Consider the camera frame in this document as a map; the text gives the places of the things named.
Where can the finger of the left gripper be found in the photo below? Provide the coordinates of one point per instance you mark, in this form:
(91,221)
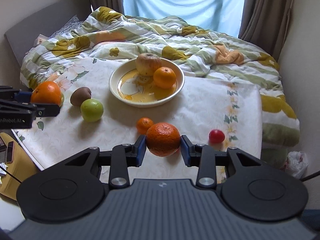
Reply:
(40,110)
(11,94)

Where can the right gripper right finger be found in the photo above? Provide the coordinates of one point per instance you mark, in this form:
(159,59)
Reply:
(206,159)

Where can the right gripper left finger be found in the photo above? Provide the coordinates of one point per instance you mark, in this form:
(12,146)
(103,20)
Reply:
(119,159)

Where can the large orange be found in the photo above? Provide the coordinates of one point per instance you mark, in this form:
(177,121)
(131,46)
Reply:
(47,92)

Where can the small mandarin orange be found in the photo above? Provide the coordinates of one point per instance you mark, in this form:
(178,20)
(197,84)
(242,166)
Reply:
(143,124)

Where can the brown kiwi with sticker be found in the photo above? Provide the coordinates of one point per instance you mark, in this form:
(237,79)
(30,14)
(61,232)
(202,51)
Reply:
(80,95)

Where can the large green apple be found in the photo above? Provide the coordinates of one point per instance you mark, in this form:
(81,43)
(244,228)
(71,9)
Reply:
(91,110)

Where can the cream ceramic fruit bowl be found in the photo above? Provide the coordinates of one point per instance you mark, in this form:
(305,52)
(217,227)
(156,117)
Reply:
(139,91)

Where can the small green apple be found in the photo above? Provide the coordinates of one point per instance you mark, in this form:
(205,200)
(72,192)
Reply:
(62,99)

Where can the black phone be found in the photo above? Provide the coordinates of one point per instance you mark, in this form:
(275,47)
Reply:
(9,152)

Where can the yellow side table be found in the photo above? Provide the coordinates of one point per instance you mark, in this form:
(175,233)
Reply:
(21,167)

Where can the grey bed headboard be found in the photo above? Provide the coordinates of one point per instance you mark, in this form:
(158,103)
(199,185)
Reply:
(46,21)

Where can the orange in bowl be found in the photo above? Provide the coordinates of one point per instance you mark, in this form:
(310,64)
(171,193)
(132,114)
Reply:
(164,77)

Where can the grey patterned pillow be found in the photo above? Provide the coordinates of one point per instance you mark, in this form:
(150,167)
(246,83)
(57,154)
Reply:
(73,23)

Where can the white plastic bag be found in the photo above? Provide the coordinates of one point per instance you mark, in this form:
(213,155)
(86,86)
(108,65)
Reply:
(296,164)

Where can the wrinkled yellow apple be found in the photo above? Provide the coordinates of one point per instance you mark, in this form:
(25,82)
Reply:
(148,63)

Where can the striped floral quilt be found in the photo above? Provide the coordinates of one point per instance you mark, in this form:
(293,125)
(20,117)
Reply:
(108,35)

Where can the light blue window cloth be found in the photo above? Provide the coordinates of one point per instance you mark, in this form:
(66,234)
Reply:
(223,16)

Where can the right brown curtain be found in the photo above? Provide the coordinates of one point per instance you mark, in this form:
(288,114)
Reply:
(265,23)

